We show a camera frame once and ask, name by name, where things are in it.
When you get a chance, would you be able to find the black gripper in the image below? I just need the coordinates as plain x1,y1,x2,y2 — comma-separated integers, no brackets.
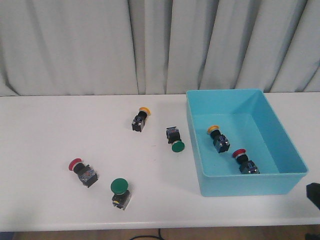
306,182,320,209

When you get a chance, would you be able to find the red button switch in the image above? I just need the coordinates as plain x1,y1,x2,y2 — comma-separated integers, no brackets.
232,148,260,174
68,158,99,188

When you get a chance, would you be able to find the yellow button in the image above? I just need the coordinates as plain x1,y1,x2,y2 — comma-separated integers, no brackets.
207,125,230,154

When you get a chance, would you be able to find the light blue plastic box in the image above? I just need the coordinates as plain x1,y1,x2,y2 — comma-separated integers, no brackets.
186,89,308,197

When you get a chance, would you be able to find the white pleated curtain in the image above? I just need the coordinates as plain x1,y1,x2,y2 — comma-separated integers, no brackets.
0,0,320,96

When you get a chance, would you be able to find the green button far switch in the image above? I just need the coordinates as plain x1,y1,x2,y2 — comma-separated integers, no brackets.
166,126,185,153

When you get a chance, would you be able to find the green button switch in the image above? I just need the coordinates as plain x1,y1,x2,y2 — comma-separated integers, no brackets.
166,126,185,153
110,178,131,211

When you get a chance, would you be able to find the black floor cable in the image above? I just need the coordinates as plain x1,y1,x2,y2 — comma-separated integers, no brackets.
129,228,163,240

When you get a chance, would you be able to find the yellow button far switch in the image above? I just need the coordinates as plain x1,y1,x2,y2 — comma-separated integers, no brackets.
131,106,151,132

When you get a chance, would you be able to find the green button near switch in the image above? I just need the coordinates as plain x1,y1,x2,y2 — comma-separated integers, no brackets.
110,178,131,211

